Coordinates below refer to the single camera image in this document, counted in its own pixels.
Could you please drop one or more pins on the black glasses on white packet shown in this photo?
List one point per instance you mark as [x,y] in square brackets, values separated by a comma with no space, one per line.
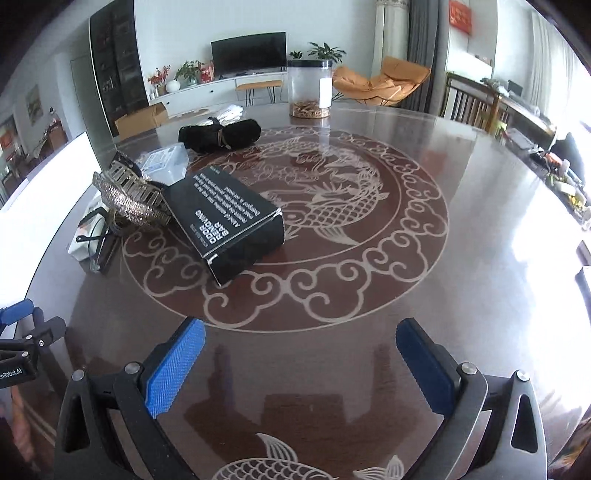
[85,235]

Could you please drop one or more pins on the white door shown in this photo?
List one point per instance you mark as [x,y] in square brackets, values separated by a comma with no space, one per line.
[83,92]

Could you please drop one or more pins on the large green potted plant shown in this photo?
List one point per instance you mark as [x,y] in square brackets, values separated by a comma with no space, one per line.
[325,50]

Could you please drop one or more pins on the white curtain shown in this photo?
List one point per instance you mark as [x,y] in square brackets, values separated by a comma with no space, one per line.
[390,27]

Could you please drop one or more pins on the black cardboard box white print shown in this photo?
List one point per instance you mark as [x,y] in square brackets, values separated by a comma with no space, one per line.
[221,221]

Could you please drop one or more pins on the glitter hair claw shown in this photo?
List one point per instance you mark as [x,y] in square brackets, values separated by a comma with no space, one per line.
[129,203]

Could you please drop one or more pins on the brown cardboard box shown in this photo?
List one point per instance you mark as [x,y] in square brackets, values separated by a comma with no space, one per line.
[138,121]

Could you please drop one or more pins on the bushy green potted plant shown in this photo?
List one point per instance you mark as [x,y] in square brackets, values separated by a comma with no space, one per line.
[188,71]

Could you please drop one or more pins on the orange padded bench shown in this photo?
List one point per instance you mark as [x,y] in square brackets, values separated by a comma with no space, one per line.
[258,84]

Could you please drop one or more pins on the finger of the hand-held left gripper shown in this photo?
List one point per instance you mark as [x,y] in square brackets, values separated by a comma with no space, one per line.
[18,311]

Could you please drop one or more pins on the orange lounge chair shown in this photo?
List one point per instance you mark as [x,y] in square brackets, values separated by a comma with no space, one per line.
[369,85]

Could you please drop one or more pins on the cluttered side table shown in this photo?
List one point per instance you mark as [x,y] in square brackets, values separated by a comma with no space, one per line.
[540,134]

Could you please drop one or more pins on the dark display cabinet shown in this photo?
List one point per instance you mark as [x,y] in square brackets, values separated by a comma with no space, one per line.
[117,69]

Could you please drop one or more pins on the red gift box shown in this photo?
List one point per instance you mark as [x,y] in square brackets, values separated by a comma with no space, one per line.
[207,73]

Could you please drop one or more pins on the red wall hanging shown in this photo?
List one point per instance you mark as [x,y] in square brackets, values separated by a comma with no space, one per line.
[461,17]

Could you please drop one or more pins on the grey curtain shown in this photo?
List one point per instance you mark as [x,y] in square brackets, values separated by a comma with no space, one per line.
[427,41]

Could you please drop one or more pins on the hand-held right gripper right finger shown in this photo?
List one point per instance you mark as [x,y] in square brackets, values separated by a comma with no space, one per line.
[425,369]

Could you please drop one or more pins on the clear plastic jar black lid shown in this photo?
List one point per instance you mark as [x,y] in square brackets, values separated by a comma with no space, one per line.
[304,83]

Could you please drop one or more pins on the clear plastic box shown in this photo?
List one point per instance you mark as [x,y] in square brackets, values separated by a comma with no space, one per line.
[161,161]

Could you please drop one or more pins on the small green potted plant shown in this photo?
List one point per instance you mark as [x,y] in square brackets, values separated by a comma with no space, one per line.
[296,54]

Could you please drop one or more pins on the clear plastic bag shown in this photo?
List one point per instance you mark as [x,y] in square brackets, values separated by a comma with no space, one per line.
[228,113]

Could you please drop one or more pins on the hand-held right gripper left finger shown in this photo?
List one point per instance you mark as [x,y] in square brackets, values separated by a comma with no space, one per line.
[174,369]

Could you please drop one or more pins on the framed wall picture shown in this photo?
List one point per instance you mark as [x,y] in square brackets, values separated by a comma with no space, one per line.
[34,104]

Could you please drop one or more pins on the black flat television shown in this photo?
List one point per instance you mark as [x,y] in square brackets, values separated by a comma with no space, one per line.
[249,53]

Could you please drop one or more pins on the dark hair clip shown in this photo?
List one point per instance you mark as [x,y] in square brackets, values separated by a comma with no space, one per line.
[122,162]

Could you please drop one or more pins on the black rolled cloth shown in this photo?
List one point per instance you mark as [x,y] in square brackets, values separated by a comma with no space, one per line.
[240,134]

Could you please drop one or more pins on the red flowers in white vase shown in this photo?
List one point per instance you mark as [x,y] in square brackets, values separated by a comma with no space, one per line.
[171,85]

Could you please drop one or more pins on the wooden dining chair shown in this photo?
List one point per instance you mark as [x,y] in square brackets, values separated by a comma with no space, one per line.
[466,104]

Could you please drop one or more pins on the white television cabinet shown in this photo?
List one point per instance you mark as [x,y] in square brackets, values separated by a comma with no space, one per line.
[203,94]

